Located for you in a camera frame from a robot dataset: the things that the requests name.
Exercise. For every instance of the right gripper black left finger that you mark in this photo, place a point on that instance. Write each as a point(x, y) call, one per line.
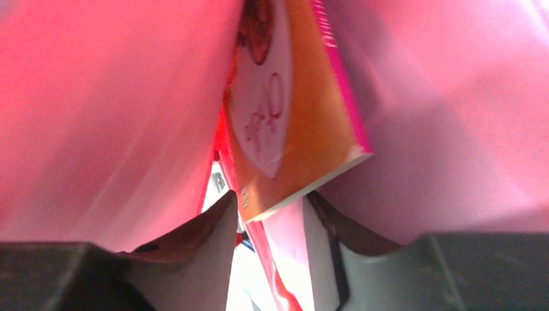
point(185, 269)

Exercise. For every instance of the pink student backpack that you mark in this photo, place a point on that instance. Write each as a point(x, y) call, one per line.
point(114, 133)

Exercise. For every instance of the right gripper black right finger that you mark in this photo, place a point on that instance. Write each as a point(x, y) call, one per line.
point(353, 268)

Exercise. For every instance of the orange children's book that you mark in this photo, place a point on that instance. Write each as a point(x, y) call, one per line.
point(292, 118)

